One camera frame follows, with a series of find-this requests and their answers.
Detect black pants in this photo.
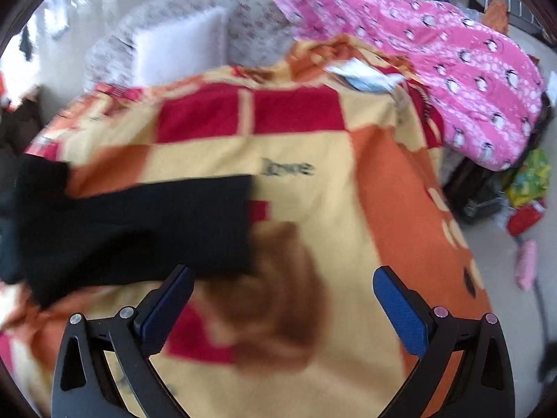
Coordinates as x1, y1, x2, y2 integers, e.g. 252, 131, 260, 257
1, 155, 252, 309

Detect pink slipper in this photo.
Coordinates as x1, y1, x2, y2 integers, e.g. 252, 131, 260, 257
515, 240, 537, 292

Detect red snack bag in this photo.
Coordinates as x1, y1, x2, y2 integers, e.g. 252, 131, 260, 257
507, 200, 547, 237

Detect green yellow plastic bag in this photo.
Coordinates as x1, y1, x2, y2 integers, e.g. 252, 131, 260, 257
505, 148, 552, 209

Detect yellow red orange blanket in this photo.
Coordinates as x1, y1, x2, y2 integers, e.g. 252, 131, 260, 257
1, 36, 490, 417

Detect pink penguin quilt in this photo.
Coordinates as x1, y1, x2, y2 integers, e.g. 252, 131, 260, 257
272, 0, 543, 171

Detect light blue face mask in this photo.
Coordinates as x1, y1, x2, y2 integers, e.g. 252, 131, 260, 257
326, 59, 405, 93

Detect white square pillow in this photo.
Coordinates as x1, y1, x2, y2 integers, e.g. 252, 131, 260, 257
132, 7, 230, 87

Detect floral grey quilt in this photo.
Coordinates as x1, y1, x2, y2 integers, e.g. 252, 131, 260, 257
83, 0, 293, 91

